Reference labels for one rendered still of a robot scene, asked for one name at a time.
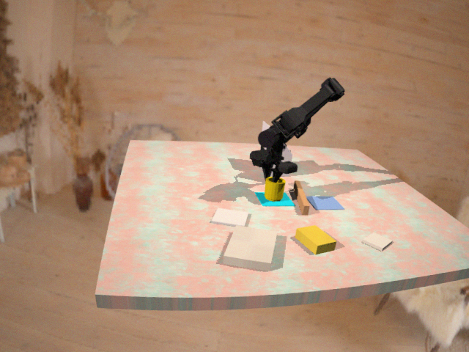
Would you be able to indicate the yellow rectangular block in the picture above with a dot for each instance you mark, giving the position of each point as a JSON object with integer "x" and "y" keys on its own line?
{"x": 315, "y": 239}

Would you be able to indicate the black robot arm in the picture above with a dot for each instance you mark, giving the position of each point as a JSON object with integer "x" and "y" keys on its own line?
{"x": 295, "y": 121}

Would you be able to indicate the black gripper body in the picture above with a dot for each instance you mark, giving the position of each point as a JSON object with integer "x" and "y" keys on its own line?
{"x": 284, "y": 167}

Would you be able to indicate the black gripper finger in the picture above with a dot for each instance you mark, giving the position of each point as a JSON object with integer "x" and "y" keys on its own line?
{"x": 276, "y": 175}
{"x": 267, "y": 169}

